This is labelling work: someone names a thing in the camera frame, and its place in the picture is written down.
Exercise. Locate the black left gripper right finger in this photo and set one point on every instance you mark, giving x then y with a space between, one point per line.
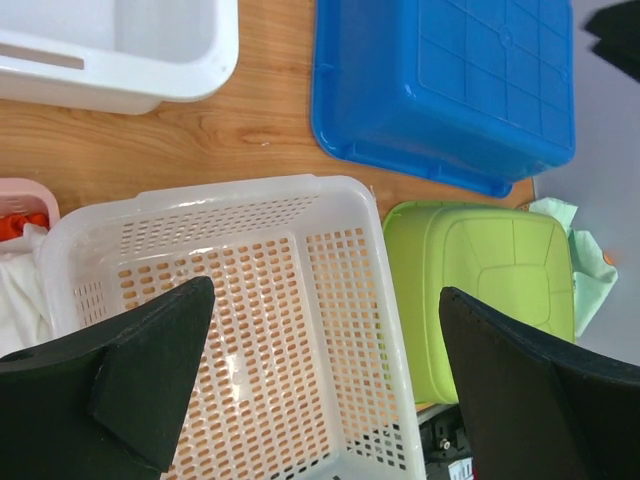
535 406

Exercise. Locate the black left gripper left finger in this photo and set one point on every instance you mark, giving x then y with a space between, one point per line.
108 401

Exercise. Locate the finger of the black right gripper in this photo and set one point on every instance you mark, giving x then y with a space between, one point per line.
616 29

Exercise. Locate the blue plastic tub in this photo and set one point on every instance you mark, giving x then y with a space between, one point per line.
475 94

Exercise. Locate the white perforated plastic basket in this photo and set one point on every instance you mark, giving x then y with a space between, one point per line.
304 373

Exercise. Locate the white plastic tub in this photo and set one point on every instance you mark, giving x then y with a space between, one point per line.
122 57

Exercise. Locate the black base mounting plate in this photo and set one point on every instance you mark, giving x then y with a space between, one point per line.
445 445

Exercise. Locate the white cloth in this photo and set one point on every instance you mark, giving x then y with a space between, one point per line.
25 320

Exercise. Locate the light green printed cloth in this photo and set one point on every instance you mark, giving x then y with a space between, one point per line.
594 274

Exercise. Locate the orange cloth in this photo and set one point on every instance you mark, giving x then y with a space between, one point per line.
12 226

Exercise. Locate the pink perforated plastic basket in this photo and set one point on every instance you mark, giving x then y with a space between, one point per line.
23 196

